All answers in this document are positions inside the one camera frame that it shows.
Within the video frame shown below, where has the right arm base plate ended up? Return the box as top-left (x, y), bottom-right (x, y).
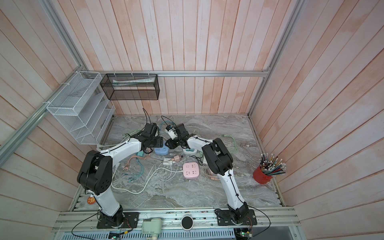
top-left (214, 209), bottom-right (258, 226)

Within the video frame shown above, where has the red pencil cup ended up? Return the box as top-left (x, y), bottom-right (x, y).
top-left (253, 153), bottom-right (287, 185)

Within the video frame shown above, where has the pink power strip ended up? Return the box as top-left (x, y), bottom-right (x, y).
top-left (183, 162), bottom-right (200, 180)

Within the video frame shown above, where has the white wire shelf rack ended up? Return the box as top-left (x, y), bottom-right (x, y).
top-left (47, 72), bottom-right (115, 145)

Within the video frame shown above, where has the blue power strip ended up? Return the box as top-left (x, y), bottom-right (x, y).
top-left (154, 146), bottom-right (169, 156)

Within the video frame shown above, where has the black round speaker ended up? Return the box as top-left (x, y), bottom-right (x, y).
top-left (181, 215), bottom-right (194, 231)

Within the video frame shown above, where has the black mesh basket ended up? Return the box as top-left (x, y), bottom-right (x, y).
top-left (101, 73), bottom-right (160, 101)

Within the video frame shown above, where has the white charger plug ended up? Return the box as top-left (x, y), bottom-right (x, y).
top-left (163, 158), bottom-right (174, 166)

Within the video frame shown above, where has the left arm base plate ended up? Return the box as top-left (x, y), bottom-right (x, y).
top-left (97, 212), bottom-right (140, 229)

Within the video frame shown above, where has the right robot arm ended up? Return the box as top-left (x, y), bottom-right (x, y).
top-left (166, 124), bottom-right (249, 224)

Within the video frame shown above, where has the white box device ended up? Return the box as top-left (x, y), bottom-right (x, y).
top-left (142, 218), bottom-right (163, 240)

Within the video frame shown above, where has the white power strip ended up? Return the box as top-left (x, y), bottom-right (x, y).
top-left (183, 148), bottom-right (198, 155)

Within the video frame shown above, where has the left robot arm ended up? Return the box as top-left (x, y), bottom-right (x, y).
top-left (77, 136), bottom-right (164, 228)

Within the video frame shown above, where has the red round sticker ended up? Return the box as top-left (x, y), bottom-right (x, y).
top-left (87, 197), bottom-right (96, 205)

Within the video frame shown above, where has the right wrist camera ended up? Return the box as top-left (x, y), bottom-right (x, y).
top-left (166, 125), bottom-right (178, 140)

